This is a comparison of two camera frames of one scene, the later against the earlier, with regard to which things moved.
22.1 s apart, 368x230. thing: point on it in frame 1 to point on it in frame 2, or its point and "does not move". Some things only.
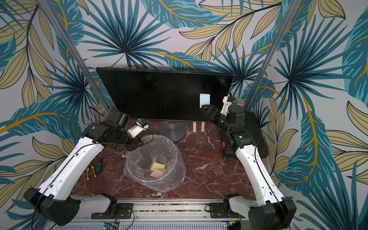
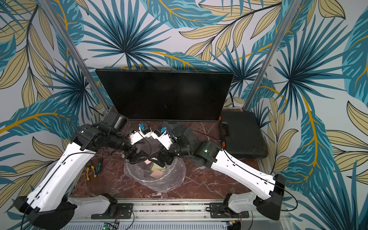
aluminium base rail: [160, 216] does not move
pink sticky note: [156, 174] does not move
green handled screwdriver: [98, 167] does not move
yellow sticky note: [157, 166] does not move
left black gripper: [134, 145] to [130, 155]
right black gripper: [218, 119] to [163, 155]
